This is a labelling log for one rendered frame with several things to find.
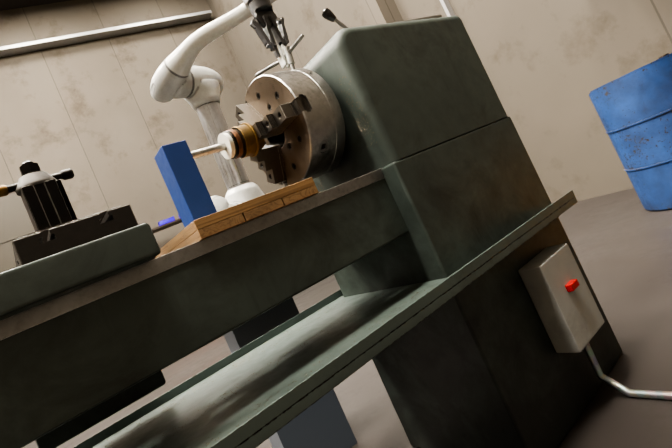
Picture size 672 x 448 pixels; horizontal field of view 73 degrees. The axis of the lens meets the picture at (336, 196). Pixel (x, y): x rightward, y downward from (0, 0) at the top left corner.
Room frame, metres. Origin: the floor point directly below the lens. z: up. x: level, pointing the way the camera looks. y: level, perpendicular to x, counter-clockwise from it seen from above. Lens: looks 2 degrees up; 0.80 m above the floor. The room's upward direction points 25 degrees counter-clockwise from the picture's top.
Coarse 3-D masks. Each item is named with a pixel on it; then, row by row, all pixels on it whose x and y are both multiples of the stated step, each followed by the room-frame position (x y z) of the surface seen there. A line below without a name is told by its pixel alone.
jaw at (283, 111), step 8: (288, 104) 1.13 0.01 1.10; (296, 104) 1.13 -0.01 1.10; (304, 104) 1.14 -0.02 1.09; (280, 112) 1.12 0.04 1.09; (288, 112) 1.12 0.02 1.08; (296, 112) 1.13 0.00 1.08; (264, 120) 1.15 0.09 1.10; (272, 120) 1.14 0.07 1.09; (280, 120) 1.13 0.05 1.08; (288, 120) 1.14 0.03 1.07; (256, 128) 1.15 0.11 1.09; (264, 128) 1.16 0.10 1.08; (272, 128) 1.14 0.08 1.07; (280, 128) 1.17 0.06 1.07; (264, 136) 1.17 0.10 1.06
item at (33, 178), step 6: (30, 174) 0.94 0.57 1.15; (36, 174) 0.94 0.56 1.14; (42, 174) 0.95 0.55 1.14; (48, 174) 0.97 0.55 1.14; (18, 180) 0.94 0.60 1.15; (24, 180) 0.93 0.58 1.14; (30, 180) 0.93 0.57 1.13; (36, 180) 0.93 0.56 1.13; (42, 180) 0.94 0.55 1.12; (18, 186) 0.93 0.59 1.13; (24, 186) 0.93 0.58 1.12; (18, 192) 0.94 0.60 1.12
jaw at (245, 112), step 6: (246, 102) 1.30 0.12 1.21; (240, 108) 1.26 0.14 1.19; (246, 108) 1.27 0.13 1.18; (252, 108) 1.27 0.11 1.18; (240, 114) 1.24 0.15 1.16; (246, 114) 1.24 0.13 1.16; (252, 114) 1.25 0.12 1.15; (258, 114) 1.26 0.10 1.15; (240, 120) 1.24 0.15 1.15; (246, 120) 1.22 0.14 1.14; (252, 120) 1.23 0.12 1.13; (258, 120) 1.24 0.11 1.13
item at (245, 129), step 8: (232, 128) 1.17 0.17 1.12; (240, 128) 1.15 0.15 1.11; (248, 128) 1.16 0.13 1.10; (232, 136) 1.13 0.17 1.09; (240, 136) 1.14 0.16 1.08; (248, 136) 1.15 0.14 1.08; (256, 136) 1.16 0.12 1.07; (240, 144) 1.14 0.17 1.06; (248, 144) 1.15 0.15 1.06; (256, 144) 1.16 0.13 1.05; (240, 152) 1.15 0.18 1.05; (248, 152) 1.16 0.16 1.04; (256, 152) 1.18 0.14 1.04
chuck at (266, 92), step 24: (288, 72) 1.20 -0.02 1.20; (264, 96) 1.22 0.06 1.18; (288, 96) 1.14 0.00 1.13; (312, 96) 1.15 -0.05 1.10; (312, 120) 1.13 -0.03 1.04; (264, 144) 1.30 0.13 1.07; (288, 144) 1.21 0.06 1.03; (312, 144) 1.14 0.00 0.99; (288, 168) 1.25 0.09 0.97; (312, 168) 1.20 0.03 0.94
